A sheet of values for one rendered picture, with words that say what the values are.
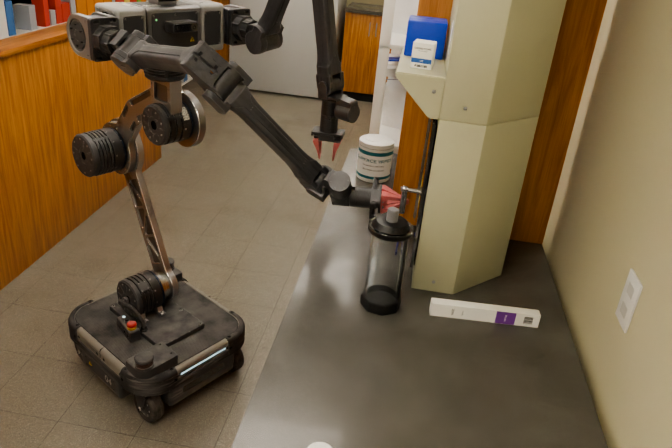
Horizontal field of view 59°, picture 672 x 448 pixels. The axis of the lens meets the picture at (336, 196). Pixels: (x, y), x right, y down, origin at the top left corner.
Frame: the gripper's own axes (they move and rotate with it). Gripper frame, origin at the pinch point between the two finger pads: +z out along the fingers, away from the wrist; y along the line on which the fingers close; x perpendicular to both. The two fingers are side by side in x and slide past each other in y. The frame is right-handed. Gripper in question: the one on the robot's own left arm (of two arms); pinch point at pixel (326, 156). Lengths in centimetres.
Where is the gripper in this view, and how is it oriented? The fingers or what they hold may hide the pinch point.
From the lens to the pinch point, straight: 197.4
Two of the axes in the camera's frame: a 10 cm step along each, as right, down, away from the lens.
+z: -0.8, 9.0, 4.2
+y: 9.8, 1.4, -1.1
